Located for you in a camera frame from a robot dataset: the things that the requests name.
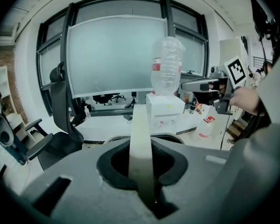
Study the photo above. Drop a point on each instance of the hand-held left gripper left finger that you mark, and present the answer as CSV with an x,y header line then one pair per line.
x,y
72,195

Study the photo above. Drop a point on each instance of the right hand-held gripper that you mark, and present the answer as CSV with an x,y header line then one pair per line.
x,y
235,71

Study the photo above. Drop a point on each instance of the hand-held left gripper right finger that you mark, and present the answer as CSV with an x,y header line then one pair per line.
x,y
200,183

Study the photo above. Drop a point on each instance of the person's right forearm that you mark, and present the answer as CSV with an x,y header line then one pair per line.
x,y
245,99

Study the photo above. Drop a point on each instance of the dark drink bottle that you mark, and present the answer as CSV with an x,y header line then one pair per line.
x,y
193,105

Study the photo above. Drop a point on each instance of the large clear water bottle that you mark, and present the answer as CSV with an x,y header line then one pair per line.
x,y
168,66

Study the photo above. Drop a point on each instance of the white water dispenser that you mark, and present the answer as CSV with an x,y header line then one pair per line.
x,y
165,111

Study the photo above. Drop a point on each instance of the clear water jug red cap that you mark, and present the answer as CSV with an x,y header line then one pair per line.
x,y
206,129

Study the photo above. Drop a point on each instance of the black office chair with headrest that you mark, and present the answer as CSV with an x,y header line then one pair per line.
x,y
65,129

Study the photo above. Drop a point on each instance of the black power adapter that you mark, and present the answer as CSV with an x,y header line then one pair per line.
x,y
128,117

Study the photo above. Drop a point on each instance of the small clear water bottle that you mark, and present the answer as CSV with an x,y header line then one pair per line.
x,y
87,113

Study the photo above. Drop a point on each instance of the dark framed window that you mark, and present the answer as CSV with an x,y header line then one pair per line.
x,y
116,55

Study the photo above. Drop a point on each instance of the grey plastic device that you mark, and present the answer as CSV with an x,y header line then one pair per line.
x,y
4,134

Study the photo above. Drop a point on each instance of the white shelf unit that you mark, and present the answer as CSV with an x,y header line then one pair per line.
x,y
0,78

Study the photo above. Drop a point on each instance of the black camera rig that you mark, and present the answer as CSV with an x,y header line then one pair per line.
x,y
261,15

